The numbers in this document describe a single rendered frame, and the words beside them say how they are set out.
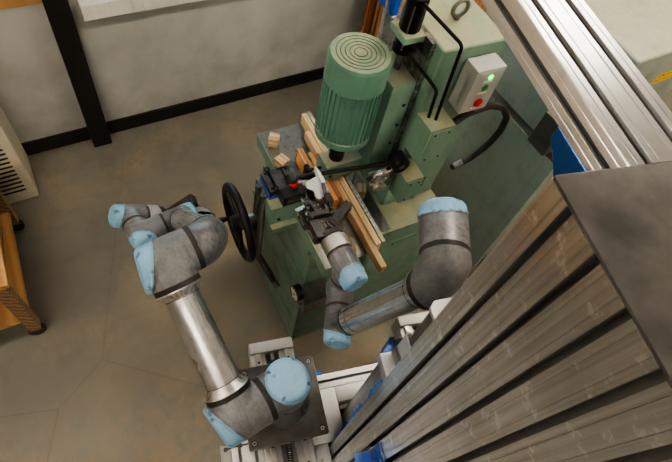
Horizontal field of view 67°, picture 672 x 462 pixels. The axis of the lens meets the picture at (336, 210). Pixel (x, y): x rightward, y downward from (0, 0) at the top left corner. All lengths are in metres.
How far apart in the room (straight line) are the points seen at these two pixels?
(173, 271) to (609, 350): 0.99
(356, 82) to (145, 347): 1.62
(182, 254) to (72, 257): 1.55
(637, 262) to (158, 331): 2.25
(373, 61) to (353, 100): 0.11
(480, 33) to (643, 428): 1.22
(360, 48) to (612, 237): 1.07
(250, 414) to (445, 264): 0.59
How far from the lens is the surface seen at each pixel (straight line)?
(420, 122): 1.54
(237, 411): 1.32
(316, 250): 1.66
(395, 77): 1.50
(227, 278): 2.60
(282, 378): 1.34
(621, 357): 0.45
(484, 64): 1.49
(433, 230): 1.16
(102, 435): 2.44
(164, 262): 1.25
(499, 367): 0.60
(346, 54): 1.39
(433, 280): 1.13
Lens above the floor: 2.34
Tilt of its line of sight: 55 degrees down
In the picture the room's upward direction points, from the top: 16 degrees clockwise
